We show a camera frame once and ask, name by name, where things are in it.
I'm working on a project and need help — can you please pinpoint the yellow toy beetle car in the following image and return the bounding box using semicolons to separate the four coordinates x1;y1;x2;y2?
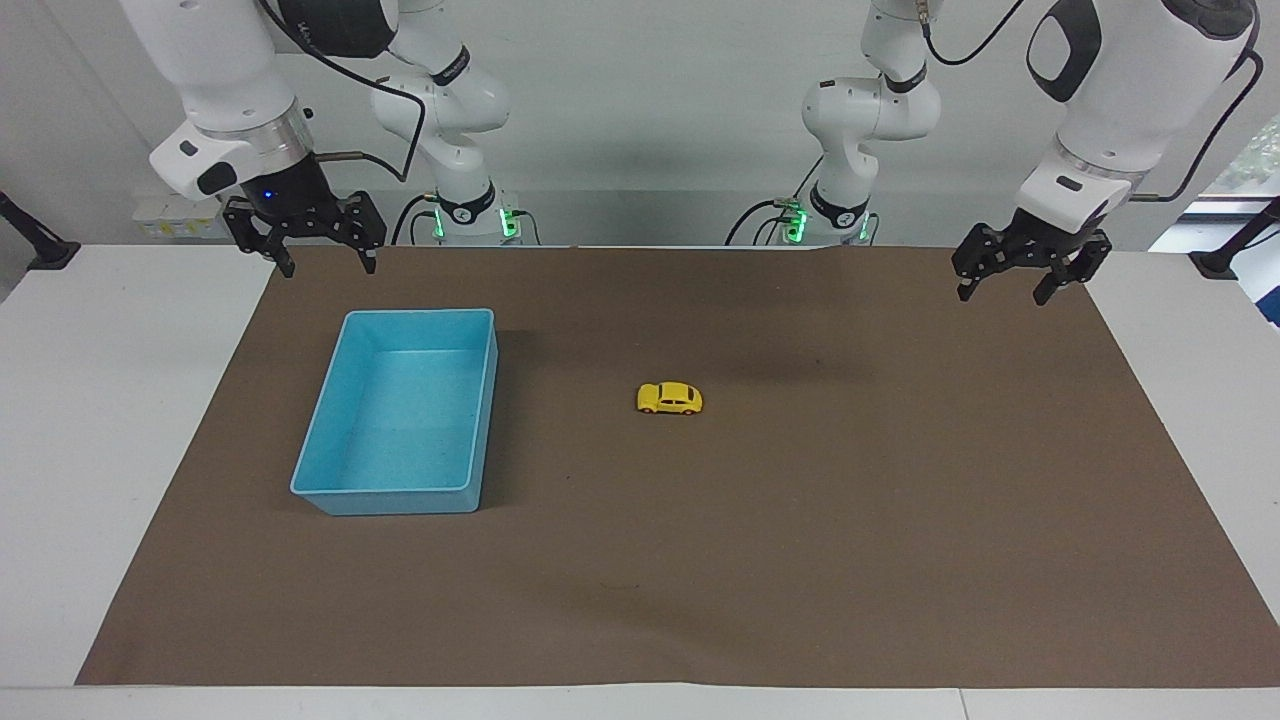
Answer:
636;381;704;417

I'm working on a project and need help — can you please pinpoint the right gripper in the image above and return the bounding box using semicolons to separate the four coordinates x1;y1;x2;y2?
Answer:
222;155;388;279

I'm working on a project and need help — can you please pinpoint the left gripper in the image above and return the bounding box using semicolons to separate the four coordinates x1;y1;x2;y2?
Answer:
951;206;1113;307

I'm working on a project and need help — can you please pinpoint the black stand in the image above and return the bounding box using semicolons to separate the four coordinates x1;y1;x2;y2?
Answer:
0;190;81;272
1188;196;1280;280

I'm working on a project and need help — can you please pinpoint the light blue plastic bin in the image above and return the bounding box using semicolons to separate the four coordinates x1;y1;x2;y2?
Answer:
290;308;499;517

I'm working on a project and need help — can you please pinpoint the black cable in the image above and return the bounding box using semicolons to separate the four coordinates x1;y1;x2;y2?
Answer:
254;0;429;185
1132;10;1265;204

